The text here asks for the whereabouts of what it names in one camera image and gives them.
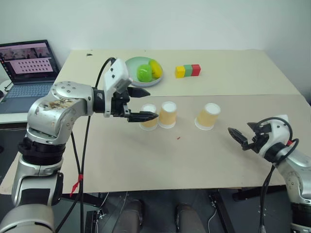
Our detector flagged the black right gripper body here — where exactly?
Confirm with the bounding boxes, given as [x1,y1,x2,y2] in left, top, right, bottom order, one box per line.
[242,124,272,154]

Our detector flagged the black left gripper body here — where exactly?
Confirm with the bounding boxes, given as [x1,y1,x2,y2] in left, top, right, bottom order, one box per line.
[111,87,132,120]

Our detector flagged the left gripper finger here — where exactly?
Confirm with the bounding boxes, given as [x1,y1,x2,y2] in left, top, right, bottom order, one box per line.
[127,111,160,123]
[127,86,151,99]

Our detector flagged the tan paper cup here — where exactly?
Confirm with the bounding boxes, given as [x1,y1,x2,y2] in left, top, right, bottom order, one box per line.
[139,103,157,132]
[194,102,222,132]
[157,101,177,129]

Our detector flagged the green toy pepper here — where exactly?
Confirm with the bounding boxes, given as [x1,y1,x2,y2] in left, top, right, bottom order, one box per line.
[136,64,154,82]

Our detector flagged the pale green bowl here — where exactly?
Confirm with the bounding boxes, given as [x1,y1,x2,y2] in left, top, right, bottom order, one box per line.
[124,56,164,88]

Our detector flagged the yellow toy fruit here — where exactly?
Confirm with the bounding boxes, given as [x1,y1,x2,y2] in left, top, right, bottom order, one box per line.
[148,59,163,79]

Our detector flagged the dark rounded shape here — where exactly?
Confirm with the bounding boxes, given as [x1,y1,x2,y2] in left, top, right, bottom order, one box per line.
[175,203,205,233]
[113,199,144,233]

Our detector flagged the open grey laptop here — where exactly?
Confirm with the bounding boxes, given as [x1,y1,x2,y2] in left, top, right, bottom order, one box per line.
[0,39,62,114]

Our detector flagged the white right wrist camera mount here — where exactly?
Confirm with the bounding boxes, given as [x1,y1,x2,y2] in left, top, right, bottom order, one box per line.
[259,114,293,158]

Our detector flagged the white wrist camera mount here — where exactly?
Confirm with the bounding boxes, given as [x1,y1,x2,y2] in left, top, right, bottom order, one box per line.
[103,58,134,118]
[259,114,293,158]

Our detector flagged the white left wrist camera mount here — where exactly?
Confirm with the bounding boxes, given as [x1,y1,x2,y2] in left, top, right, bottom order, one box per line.
[103,58,134,118]

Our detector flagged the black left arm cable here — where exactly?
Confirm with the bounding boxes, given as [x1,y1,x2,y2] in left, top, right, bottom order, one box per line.
[54,57,116,233]

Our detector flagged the black table frame leg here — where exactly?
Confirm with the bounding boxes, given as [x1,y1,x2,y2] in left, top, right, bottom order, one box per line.
[208,190,236,233]

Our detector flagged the thin white floor cable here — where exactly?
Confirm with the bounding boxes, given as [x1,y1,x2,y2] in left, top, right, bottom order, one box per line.
[207,205,219,229]

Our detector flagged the red tape on cable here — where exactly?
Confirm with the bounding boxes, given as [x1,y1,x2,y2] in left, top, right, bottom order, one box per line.
[69,173,84,198]

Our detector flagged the black table frame bar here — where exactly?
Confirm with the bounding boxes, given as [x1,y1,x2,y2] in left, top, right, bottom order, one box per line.
[60,193,104,207]

